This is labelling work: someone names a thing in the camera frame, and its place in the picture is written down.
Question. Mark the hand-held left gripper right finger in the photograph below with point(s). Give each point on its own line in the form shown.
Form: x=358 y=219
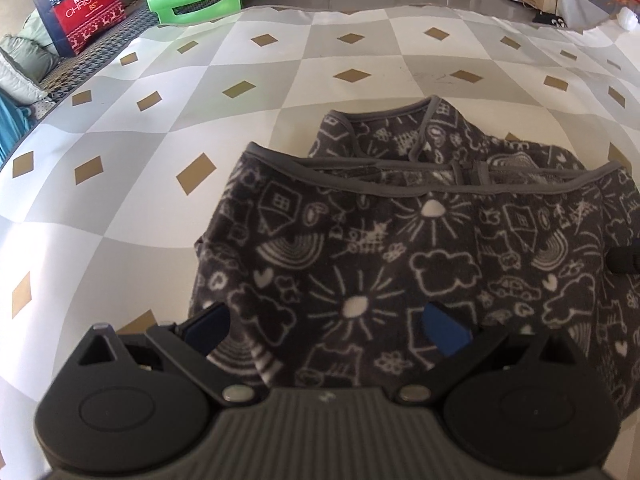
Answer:
x=445 y=332

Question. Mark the red printed gift bag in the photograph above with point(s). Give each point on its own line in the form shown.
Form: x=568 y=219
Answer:
x=82 y=7

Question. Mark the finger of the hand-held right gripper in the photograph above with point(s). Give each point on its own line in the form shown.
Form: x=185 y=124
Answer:
x=625 y=259

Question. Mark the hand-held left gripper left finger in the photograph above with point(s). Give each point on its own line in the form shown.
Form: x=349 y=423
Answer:
x=210 y=329

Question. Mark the grey doodle print fleece jacket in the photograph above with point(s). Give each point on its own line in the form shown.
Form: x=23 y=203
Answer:
x=400 y=240

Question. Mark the white cushion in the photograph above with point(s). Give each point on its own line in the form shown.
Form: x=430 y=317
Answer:
x=17 y=85

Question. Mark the black slippers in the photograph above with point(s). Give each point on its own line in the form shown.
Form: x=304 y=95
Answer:
x=550 y=19

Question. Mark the diamond pattern table mat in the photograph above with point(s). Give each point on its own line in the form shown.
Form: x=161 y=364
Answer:
x=200 y=110

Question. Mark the cloth covered side table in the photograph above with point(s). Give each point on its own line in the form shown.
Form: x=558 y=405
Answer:
x=585 y=7

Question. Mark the teal printed cushion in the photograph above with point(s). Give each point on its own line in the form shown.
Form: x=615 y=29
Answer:
x=10 y=125

